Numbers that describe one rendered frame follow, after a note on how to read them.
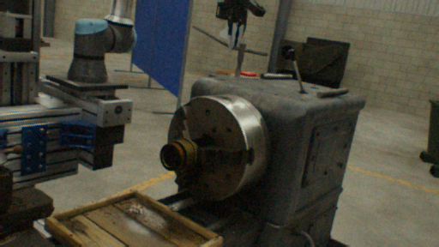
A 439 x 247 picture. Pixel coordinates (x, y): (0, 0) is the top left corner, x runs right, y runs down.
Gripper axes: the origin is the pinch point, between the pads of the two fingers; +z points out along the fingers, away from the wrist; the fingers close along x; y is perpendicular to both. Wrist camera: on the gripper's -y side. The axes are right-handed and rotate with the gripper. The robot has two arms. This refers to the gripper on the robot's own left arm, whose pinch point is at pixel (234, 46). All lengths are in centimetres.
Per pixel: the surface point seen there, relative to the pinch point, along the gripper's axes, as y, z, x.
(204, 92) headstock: 4.0, 16.6, 7.6
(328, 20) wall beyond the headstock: 351, -63, -926
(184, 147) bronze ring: -13.9, 26.4, 35.4
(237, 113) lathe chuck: -20.3, 16.6, 22.6
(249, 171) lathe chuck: -27.3, 31.5, 22.0
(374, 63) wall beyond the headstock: 213, 30, -947
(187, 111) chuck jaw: -5.4, 19.3, 26.4
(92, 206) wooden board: 5, 48, 49
